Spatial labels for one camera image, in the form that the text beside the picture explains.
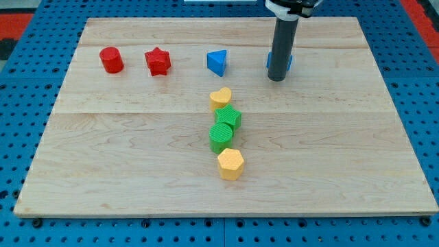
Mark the red cylinder block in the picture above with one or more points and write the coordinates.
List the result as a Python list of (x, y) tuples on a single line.
[(111, 60)]

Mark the blue cube block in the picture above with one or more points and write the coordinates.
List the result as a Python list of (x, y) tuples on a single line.
[(289, 65)]

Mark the white black robot arm flange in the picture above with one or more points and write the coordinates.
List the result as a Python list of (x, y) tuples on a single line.
[(292, 10)]

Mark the light wooden board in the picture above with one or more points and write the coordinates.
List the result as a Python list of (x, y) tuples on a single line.
[(325, 142)]

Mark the yellow heart block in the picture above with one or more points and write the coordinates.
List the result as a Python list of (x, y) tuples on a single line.
[(220, 98)]

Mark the green star block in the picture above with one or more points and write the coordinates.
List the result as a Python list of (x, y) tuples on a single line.
[(228, 115)]

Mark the yellow hexagon block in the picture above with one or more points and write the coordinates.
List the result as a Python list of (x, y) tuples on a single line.
[(230, 164)]

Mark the green cylinder block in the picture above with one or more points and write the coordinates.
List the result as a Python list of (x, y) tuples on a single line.
[(220, 137)]

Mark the red star block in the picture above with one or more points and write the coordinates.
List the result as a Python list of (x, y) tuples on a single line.
[(158, 61)]

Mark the blue triangle block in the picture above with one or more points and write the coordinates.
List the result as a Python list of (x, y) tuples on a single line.
[(216, 62)]

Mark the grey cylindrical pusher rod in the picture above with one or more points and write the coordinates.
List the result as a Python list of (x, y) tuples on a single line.
[(283, 40)]

